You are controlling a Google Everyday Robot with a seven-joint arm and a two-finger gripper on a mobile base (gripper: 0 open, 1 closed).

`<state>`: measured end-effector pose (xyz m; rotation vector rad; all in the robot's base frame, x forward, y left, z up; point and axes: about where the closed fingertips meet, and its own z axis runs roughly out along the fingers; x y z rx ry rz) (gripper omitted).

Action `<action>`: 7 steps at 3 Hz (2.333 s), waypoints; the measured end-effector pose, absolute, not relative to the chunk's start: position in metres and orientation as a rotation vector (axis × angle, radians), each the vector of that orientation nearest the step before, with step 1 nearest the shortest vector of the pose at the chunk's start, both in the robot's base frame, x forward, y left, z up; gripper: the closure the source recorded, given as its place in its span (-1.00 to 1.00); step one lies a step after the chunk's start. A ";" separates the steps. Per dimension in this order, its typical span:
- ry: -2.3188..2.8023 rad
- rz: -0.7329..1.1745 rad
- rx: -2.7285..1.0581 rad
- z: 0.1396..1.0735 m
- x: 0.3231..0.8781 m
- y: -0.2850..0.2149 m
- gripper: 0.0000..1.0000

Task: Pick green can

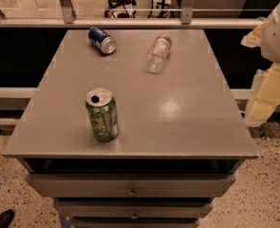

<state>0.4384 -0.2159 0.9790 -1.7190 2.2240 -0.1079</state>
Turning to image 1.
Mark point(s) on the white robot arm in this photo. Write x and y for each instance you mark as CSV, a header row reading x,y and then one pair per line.
x,y
270,40

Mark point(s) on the green soda can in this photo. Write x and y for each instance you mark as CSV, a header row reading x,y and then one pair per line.
x,y
102,112

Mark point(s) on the blue soda can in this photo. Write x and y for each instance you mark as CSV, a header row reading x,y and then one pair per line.
x,y
102,40

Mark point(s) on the grey drawer cabinet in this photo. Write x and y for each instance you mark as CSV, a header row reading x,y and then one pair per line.
x,y
183,121

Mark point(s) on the clear plastic water bottle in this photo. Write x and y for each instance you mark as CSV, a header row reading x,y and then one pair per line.
x,y
158,53

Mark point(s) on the black office chair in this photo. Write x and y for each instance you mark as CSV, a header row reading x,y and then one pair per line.
x,y
120,9

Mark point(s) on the top grey drawer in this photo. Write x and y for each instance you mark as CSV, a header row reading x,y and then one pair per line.
x,y
130,185

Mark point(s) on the grey drawer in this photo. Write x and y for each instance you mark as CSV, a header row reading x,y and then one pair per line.
x,y
137,223
130,185
134,209

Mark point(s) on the middle grey drawer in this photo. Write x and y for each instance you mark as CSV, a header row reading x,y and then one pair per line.
x,y
134,209

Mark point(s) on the bottom grey drawer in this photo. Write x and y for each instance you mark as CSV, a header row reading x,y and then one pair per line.
x,y
137,223

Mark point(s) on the grey metal railing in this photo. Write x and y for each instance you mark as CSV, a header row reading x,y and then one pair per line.
x,y
150,14

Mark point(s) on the black shoe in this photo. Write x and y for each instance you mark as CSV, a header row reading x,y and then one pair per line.
x,y
6,218

